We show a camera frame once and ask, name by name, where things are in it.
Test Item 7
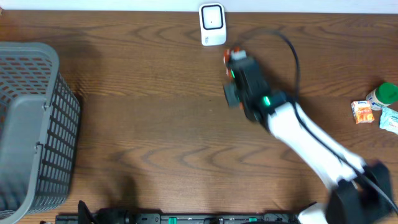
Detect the black right camera cable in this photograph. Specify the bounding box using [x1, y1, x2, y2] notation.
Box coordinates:
[236, 27, 398, 212]

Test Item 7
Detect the orange small snack packet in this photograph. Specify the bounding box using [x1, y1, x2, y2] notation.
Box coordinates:
[351, 100, 374, 124]

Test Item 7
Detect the teal white snack packet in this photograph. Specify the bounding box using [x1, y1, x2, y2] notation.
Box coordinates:
[379, 108, 398, 134]

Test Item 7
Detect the green lid jar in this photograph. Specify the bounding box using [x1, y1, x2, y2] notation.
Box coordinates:
[366, 82, 397, 111]

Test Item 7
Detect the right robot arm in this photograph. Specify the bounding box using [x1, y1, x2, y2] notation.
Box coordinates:
[223, 57, 397, 223]

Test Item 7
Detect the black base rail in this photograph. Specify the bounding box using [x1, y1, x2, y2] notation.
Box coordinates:
[55, 212, 299, 224]

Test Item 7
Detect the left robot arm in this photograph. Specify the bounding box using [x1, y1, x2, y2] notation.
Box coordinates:
[78, 200, 136, 224]

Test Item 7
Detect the red Top chocolate bar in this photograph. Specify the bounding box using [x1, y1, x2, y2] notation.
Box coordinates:
[223, 47, 243, 61]

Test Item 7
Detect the grey plastic mesh basket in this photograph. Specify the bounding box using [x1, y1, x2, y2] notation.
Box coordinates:
[1, 42, 81, 223]

